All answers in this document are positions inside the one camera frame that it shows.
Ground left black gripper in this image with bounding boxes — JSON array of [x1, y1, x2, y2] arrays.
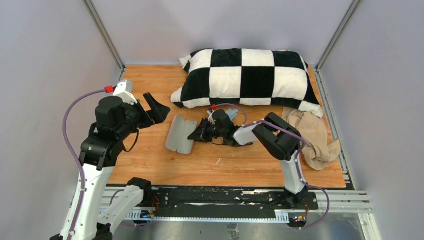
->
[[116, 92, 170, 140]]

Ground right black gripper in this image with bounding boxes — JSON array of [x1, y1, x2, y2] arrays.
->
[[188, 118, 226, 143]]

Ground pink glasses case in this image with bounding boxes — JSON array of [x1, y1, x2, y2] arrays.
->
[[165, 115, 198, 155]]

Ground dark aviator sunglasses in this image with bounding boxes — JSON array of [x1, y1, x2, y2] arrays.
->
[[211, 138, 254, 148]]

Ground blue lens cloth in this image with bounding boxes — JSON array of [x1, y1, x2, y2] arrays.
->
[[225, 109, 238, 121]]

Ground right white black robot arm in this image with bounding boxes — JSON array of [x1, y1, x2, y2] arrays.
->
[[187, 109, 309, 209]]

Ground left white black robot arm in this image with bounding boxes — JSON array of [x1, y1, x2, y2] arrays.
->
[[54, 93, 170, 240]]

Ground black white checkered pillow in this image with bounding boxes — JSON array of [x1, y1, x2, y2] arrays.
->
[[170, 48, 323, 118]]

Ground beige crumpled cloth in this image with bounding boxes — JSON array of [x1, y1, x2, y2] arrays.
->
[[282, 107, 341, 171]]

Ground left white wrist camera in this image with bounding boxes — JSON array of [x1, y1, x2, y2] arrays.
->
[[104, 79, 138, 105]]

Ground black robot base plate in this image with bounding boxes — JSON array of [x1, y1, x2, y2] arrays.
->
[[138, 185, 319, 221]]

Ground slotted aluminium rail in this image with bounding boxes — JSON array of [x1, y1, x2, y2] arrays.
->
[[99, 188, 373, 223]]

